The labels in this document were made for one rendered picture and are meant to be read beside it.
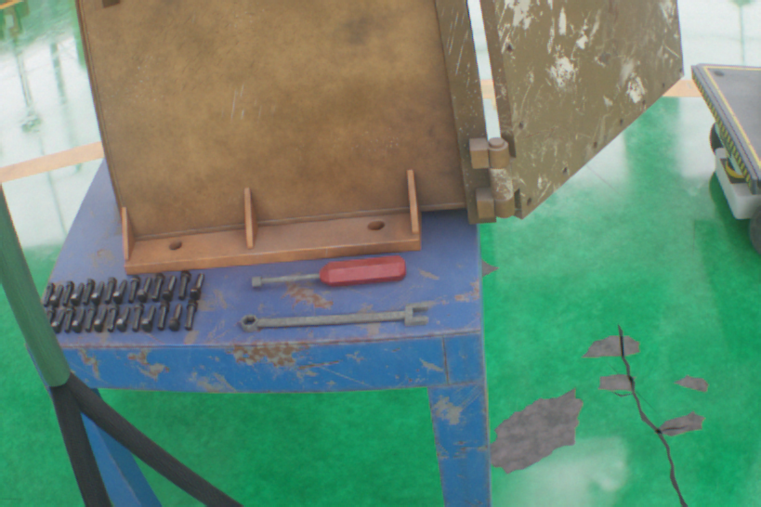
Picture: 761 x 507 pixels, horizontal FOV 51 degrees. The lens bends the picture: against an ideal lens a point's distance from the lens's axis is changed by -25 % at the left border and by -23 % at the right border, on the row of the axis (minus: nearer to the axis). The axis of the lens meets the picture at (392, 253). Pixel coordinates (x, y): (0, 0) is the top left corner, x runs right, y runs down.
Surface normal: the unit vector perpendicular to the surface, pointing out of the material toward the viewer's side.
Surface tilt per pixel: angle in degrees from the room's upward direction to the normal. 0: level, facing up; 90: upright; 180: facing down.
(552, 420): 0
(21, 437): 0
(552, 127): 90
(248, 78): 90
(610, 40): 90
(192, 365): 90
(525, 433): 0
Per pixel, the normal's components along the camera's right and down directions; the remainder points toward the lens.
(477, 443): -0.04, 0.61
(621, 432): -0.13, -0.79
